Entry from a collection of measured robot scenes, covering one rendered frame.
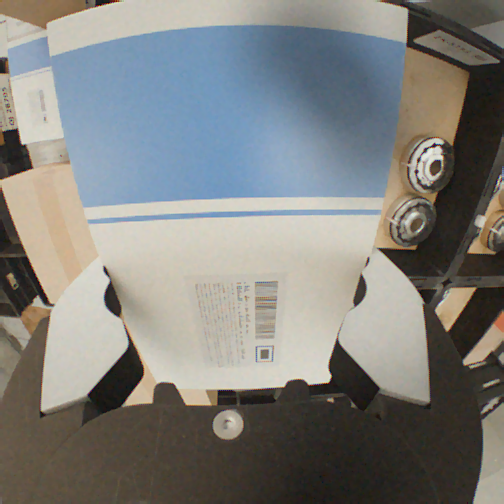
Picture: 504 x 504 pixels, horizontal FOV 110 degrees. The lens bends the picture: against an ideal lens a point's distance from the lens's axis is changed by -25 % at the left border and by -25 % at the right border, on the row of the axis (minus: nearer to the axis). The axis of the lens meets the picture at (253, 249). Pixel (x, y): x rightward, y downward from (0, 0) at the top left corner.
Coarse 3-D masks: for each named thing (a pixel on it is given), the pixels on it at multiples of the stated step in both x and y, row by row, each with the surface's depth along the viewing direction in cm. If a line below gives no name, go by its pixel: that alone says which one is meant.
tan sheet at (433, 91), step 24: (408, 48) 28; (408, 72) 30; (432, 72) 30; (456, 72) 29; (408, 96) 32; (432, 96) 32; (456, 96) 31; (408, 120) 34; (432, 120) 34; (456, 120) 33; (408, 192) 40; (384, 216) 43; (384, 240) 46
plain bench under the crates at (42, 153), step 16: (16, 32) 30; (32, 32) 31; (480, 32) 33; (496, 32) 33; (32, 144) 43; (48, 144) 44; (64, 144) 44; (32, 160) 45; (48, 160) 46; (64, 160) 46
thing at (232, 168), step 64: (128, 0) 5; (192, 0) 5; (256, 0) 5; (320, 0) 5; (64, 64) 6; (128, 64) 6; (192, 64) 6; (256, 64) 6; (320, 64) 6; (384, 64) 6; (64, 128) 7; (128, 128) 7; (192, 128) 7; (256, 128) 7; (320, 128) 7; (384, 128) 7; (128, 192) 8; (192, 192) 8; (256, 192) 8; (320, 192) 8; (384, 192) 8; (128, 256) 9; (192, 256) 10; (256, 256) 10; (320, 256) 10; (128, 320) 11; (192, 320) 11; (256, 320) 12; (320, 320) 12; (192, 384) 15; (256, 384) 15
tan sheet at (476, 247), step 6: (498, 198) 41; (492, 204) 42; (498, 204) 42; (492, 210) 43; (486, 216) 44; (474, 246) 48; (480, 246) 48; (468, 252) 48; (474, 252) 49; (480, 252) 49; (486, 252) 49; (492, 252) 49
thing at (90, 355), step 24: (96, 264) 10; (72, 288) 8; (96, 288) 8; (72, 312) 7; (96, 312) 7; (120, 312) 9; (48, 336) 6; (72, 336) 6; (96, 336) 6; (120, 336) 6; (48, 360) 5; (72, 360) 5; (96, 360) 6; (120, 360) 6; (48, 384) 5; (72, 384) 5; (96, 384) 5; (120, 384) 6; (48, 408) 4
